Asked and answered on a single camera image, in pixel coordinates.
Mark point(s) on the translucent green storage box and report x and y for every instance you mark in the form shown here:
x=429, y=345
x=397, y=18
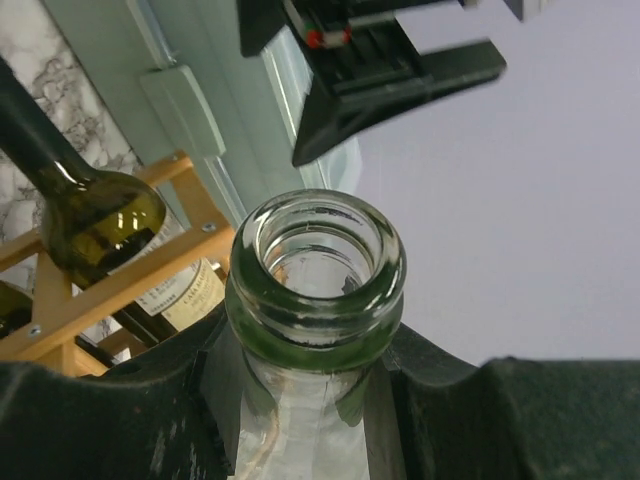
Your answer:
x=172, y=75

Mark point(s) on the tall clear glass bottle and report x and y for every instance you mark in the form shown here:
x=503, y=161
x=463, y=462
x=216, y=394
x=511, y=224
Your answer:
x=314, y=298

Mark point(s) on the dark green wine bottle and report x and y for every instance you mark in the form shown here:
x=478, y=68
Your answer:
x=95, y=222

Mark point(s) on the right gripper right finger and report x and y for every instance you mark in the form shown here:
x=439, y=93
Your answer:
x=430, y=415

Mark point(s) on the wooden wine rack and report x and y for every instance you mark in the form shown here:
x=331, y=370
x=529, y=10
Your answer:
x=59, y=315

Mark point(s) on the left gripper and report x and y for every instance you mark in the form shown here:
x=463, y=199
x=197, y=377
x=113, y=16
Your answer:
x=364, y=68

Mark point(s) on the green wine bottle brown label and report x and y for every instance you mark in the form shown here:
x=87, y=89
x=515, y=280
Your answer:
x=15, y=308

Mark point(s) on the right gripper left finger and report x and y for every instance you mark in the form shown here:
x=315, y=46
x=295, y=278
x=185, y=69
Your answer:
x=169, y=413

